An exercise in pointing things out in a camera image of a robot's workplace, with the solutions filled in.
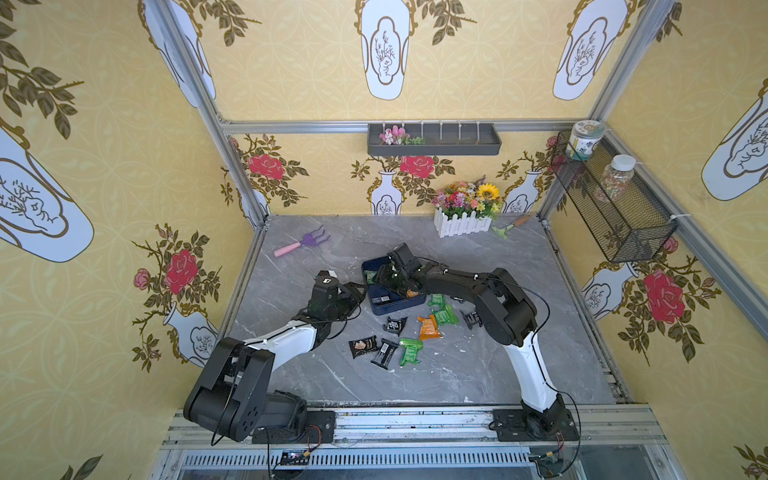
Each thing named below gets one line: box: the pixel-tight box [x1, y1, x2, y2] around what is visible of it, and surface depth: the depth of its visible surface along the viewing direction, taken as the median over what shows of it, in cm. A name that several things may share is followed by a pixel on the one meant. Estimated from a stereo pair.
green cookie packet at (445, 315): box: [431, 305, 460, 325], surface depth 94 cm
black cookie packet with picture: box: [348, 335, 379, 359], surface depth 88 cm
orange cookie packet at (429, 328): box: [417, 314, 441, 341], surface depth 92 cm
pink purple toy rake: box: [274, 224, 331, 257], surface depth 116 cm
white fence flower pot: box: [434, 208, 493, 238], surface depth 115 cm
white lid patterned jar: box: [567, 120, 605, 161], surface depth 87 cm
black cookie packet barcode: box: [370, 338, 399, 370], surface depth 87 cm
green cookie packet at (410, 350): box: [399, 338, 424, 366], surface depth 87 cm
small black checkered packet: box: [383, 316, 408, 337], surface depth 92 cm
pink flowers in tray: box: [379, 125, 425, 146], surface depth 89 cm
